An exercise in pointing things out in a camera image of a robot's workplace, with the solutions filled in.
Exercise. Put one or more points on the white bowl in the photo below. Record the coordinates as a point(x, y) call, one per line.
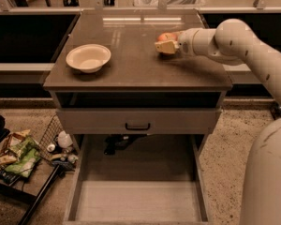
point(88, 58)

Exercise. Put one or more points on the open lower drawer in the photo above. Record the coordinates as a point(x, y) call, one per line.
point(155, 181)

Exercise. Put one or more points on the grey drawer cabinet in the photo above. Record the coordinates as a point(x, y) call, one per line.
point(137, 76)

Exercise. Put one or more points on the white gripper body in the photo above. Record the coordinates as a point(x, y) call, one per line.
point(185, 42)

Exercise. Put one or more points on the wire basket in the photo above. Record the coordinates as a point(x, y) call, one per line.
point(52, 152)
point(275, 110)

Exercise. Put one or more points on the brown snack bag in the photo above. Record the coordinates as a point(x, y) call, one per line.
point(8, 152)

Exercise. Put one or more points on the red apple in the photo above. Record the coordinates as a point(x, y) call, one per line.
point(167, 37)

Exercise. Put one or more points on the wire basket left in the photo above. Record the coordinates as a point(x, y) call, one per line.
point(52, 152)

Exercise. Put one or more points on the upper drawer with black handle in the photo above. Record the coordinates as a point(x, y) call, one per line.
point(138, 121)

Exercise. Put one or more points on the white bottle in basket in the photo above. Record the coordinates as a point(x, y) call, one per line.
point(64, 139)

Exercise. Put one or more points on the green snack bag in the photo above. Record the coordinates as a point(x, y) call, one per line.
point(29, 156)

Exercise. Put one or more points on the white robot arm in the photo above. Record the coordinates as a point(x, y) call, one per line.
point(233, 42)

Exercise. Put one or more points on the wire basket right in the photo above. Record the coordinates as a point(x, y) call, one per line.
point(275, 110)

